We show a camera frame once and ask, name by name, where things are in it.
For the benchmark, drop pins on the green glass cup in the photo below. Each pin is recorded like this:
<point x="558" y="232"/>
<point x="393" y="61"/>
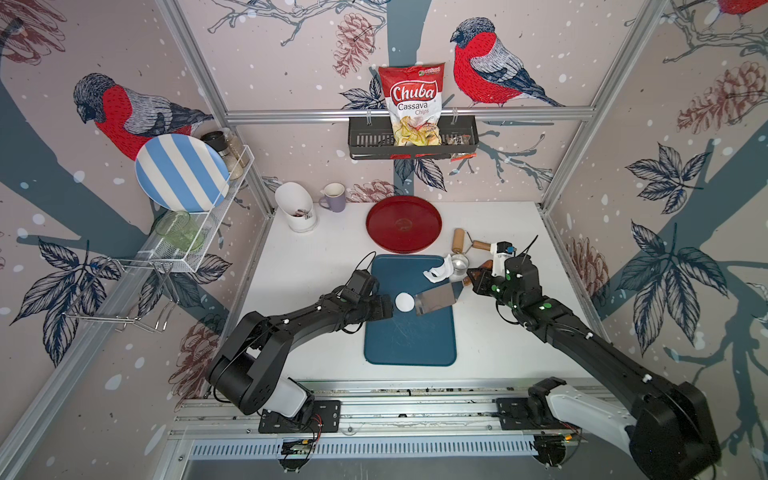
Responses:
<point x="180" y="230"/>

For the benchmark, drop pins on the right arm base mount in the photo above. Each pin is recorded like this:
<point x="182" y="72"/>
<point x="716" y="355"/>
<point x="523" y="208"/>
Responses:
<point x="528" y="414"/>

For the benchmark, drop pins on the Chuba cassava chips bag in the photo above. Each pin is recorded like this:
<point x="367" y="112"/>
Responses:
<point x="413" y="98"/>

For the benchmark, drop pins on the teal cutting board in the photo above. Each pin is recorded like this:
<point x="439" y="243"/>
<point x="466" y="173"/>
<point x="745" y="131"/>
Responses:
<point x="409" y="339"/>

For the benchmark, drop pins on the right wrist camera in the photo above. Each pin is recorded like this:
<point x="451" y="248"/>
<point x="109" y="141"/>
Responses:
<point x="501" y="251"/>

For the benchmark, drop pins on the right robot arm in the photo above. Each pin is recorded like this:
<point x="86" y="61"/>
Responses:
<point x="666" y="428"/>

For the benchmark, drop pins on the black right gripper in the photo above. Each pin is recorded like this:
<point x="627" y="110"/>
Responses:
<point x="482" y="278"/>

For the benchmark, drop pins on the black wire wall basket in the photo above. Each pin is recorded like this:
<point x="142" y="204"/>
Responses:
<point x="373" y="139"/>

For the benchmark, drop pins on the red round tray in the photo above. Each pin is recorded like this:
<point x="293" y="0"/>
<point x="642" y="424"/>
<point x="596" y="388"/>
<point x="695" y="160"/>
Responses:
<point x="404" y="224"/>

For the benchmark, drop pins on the clear wire wall shelf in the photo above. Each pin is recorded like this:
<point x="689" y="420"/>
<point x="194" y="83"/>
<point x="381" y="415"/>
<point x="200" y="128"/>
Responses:
<point x="160" y="255"/>

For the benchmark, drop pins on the wooden dough roller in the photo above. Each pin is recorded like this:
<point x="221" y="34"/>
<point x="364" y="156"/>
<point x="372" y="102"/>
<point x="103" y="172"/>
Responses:
<point x="462" y="243"/>

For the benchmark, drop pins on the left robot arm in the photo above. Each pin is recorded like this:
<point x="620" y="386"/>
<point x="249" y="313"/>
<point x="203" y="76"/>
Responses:
<point x="248" y="368"/>

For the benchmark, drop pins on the white cutlery holder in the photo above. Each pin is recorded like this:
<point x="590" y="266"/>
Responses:
<point x="295" y="202"/>

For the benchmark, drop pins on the round cut dough wrapper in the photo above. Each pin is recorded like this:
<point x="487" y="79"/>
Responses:
<point x="404" y="302"/>

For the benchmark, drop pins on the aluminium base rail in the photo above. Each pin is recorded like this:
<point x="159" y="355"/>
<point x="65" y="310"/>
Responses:
<point x="377" y="421"/>

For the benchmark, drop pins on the white dough piece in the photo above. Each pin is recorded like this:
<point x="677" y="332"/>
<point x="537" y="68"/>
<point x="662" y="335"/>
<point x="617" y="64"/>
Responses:
<point x="442" y="272"/>

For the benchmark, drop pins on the purple mug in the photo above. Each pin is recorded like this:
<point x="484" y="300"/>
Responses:
<point x="333" y="197"/>

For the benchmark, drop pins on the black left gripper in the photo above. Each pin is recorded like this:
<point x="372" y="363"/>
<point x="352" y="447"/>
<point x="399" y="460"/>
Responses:
<point x="380" y="312"/>

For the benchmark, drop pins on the spice jar silver lid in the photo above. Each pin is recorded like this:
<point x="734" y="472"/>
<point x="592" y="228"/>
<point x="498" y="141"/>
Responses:
<point x="236" y="160"/>

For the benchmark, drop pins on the blue striped plate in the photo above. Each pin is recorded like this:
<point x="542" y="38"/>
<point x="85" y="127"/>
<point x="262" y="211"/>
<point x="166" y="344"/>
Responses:
<point x="182" y="173"/>

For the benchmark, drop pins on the metal spatula wooden handle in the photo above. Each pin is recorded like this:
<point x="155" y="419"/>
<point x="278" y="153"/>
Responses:
<point x="446" y="295"/>

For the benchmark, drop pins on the spice jar dark lid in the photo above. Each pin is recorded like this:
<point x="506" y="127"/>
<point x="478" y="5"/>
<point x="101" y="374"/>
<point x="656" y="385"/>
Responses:
<point x="218" y="141"/>

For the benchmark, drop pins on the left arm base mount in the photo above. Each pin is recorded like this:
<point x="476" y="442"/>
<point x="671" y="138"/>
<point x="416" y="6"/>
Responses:
<point x="315" y="416"/>

